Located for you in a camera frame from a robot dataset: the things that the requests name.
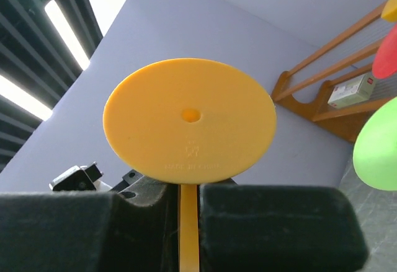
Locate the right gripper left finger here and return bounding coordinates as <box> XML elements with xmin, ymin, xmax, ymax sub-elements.
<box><xmin>1</xmin><ymin>177</ymin><xmax>178</xmax><ymax>271</ymax></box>

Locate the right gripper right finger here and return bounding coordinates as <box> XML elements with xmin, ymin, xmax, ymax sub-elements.
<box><xmin>199</xmin><ymin>183</ymin><xmax>369</xmax><ymax>271</ymax></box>

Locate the green wine glass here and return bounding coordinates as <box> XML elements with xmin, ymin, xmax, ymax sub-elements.
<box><xmin>352</xmin><ymin>98</ymin><xmax>396</xmax><ymax>191</ymax></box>

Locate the red wine glass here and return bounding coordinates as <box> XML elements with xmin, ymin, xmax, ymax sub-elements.
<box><xmin>372</xmin><ymin>25</ymin><xmax>397</xmax><ymax>79</ymax></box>

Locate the wooden shelf rack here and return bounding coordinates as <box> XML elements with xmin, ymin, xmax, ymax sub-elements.
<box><xmin>272</xmin><ymin>0</ymin><xmax>396</xmax><ymax>143</ymax></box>

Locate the white box on shelf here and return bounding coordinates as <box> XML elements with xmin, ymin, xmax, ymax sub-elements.
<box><xmin>328</xmin><ymin>72</ymin><xmax>377</xmax><ymax>109</ymax></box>

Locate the yellow block on shelf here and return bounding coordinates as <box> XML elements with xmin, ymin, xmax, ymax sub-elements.
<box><xmin>381</xmin><ymin>0</ymin><xmax>397</xmax><ymax>22</ymax></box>

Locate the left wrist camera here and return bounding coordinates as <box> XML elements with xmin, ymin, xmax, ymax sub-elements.
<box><xmin>49</xmin><ymin>162</ymin><xmax>112</xmax><ymax>191</ymax></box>

